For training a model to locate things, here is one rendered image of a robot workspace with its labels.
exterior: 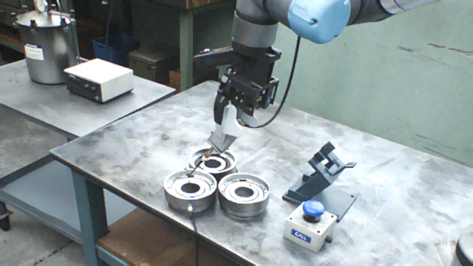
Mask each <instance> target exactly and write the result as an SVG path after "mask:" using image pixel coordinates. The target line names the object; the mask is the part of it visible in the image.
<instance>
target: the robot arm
mask: <svg viewBox="0 0 473 266"><path fill-rule="evenodd" d="M438 1H443V0H237V3H236V8H235V12H234V20H233V24H232V31H231V36H232V39H231V46H230V47H226V48H222V49H218V50H214V49H209V50H204V51H202V52H199V55H196V56H194V60H195V63H196V65H197V69H202V68H203V69H205V70H207V69H213V67H214V68H215V67H216V66H222V65H226V64H233V65H231V66H228V68H227V69H226V72H225V73H224V75H223V77H222V79H221V81H220V85H219V89H218V90H217V96H216V99H215V101H214V121H215V123H216V129H217V134H218V136H219V139H220V141H221V142H222V143H224V142H225V136H226V135H230V136H233V137H241V136H243V128H242V127H241V126H240V125H239V124H238V123H237V120H236V118H238V117H241V118H242V119H243V120H244V121H245V122H246V123H247V124H249V125H250V126H252V127H257V126H258V124H259V121H258V119H257V118H256V116H255V115H254V110H255V109H256V110H257V109H259V108H262V109H266V108H267V107H269V105H270V104H271V105H273V102H274V99H275V95H276V92H277V89H278V85H279V79H277V78H275V77H272V76H271V75H272V72H273V68H274V64H275V61H277V60H279V59H280V58H281V55H282V51H280V50H277V49H275V47H273V44H274V43H275V40H276V34H277V30H278V26H279V22H280V23H282V24H283V25H285V26H286V27H288V28H290V29H291V30H293V31H294V32H295V34H297V35H298V36H299V37H301V38H304V39H307V40H309V41H311V42H313V43H314V44H327V43H329V42H331V41H332V38H333V37H337V36H338V35H340V34H341V32H342V31H343V30H344V28H345V27H346V26H348V25H353V24H363V23H367V22H370V23H374V22H380V21H381V20H384V19H386V18H389V17H392V16H394V15H395V14H399V13H402V12H403V11H406V10H411V9H415V8H418V7H423V6H426V5H427V4H431V3H435V2H438ZM274 86H275V87H276V88H274V91H273V87H274ZM272 91H273V97H272V98H271V95H272ZM229 101H231V105H228V104H229ZM449 266H473V223H472V224H469V225H467V226H465V227H464V228H463V230H462V231H461V233H460V235H459V238H458V241H457V244H456V247H455V252H454V255H453V257H452V261H451V264H450V265H449Z"/></svg>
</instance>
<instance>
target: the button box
mask: <svg viewBox="0 0 473 266"><path fill-rule="evenodd" d="M303 203H304V202H303ZM303 203H302V204H301V205H300V206H299V207H298V208H297V209H296V210H295V211H294V212H293V213H292V214H291V215H290V216H289V217H288V218H287V219H286V223H285V231H284V236H283V237H284V238H285V239H287V240H289V241H291V242H293V243H295V244H297V245H298V246H299V247H301V248H304V249H305V250H308V251H310V252H312V253H314V254H317V253H318V252H319V251H320V250H321V248H322V247H323V246H324V245H325V243H326V242H327V243H329V244H331V242H332V241H333V238H332V237H331V236H332V235H333V230H334V227H335V223H336V217H337V216H334V215H332V214H329V213H327V212H326V211H325V212H324V214H323V215H322V216H318V217H316V218H310V217H309V216H308V215H307V214H305V213H304V211H303V210H302V205H303Z"/></svg>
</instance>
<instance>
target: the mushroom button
mask: <svg viewBox="0 0 473 266"><path fill-rule="evenodd" d="M302 210H303V211H304V213H305V214H307V215H308V216H309V217H310V218H316V217H318V216H322V215H323V214H324V211H325V208H324V205H323V204H322V203H321V202H319V201H316V200H308V201H306V202H304V203H303V205H302Z"/></svg>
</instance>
